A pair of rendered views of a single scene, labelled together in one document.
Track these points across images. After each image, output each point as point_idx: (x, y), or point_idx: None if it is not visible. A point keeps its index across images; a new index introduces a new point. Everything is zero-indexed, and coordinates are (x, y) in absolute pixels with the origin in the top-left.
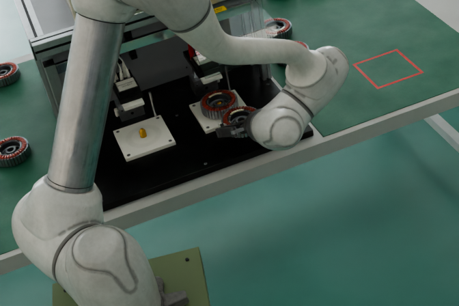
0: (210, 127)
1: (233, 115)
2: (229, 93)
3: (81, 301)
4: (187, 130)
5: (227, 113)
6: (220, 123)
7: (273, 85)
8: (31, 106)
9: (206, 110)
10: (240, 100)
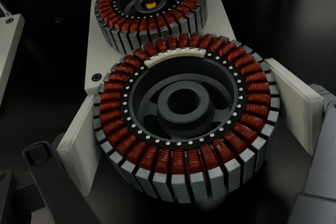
0: (102, 78)
1: (157, 71)
2: None
3: None
4: (53, 69)
5: (137, 56)
6: (31, 148)
7: None
8: None
9: (101, 23)
10: (218, 3)
